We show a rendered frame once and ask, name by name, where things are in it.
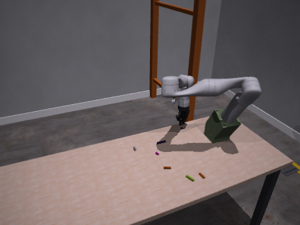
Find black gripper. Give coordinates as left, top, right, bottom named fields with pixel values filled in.
left=176, top=105, right=190, bottom=126

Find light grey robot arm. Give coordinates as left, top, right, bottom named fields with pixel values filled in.
left=161, top=75, right=261, bottom=124

